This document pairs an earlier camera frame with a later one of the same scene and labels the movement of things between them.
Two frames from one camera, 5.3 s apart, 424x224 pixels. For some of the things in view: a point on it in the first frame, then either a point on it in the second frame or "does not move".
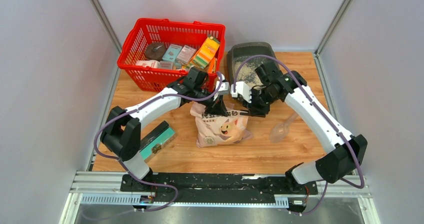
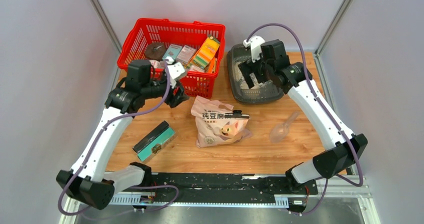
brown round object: (155, 51) does not move
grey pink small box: (185, 54) does not move
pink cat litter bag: (212, 130) does not move
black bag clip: (260, 113) → (238, 114)
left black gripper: (217, 107) → (173, 100)
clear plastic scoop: (280, 131) does not move
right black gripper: (253, 105) → (249, 67)
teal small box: (172, 52) does not move
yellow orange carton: (207, 53) does not move
